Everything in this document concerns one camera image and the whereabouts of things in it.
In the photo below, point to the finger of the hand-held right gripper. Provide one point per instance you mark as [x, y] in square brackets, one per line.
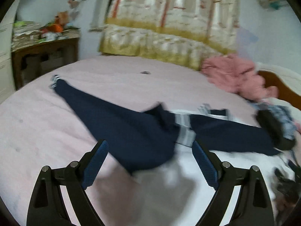
[294, 167]
[285, 183]

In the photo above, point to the white window frame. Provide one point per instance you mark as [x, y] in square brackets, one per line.
[98, 11]

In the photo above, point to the white and wooden headboard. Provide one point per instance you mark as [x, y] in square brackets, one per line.
[282, 87]

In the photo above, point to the wooden side table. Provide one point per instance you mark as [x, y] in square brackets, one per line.
[47, 46]

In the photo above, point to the bed with pink sheet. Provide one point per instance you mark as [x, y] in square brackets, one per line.
[47, 122]

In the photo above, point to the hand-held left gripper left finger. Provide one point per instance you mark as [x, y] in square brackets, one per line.
[95, 164]

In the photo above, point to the pink quilted blanket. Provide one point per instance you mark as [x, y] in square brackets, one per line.
[235, 75]

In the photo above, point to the grey storage box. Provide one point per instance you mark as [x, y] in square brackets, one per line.
[50, 58]

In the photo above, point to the orange toy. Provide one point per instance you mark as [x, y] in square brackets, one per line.
[56, 27]

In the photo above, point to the white and navy varsity jacket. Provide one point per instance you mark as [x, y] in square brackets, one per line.
[131, 131]

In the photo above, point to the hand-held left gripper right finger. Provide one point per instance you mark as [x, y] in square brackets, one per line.
[205, 167]

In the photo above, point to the doll wall decoration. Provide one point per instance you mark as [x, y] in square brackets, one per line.
[272, 1]

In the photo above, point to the floral yellow-trimmed quilt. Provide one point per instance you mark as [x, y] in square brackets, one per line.
[164, 28]

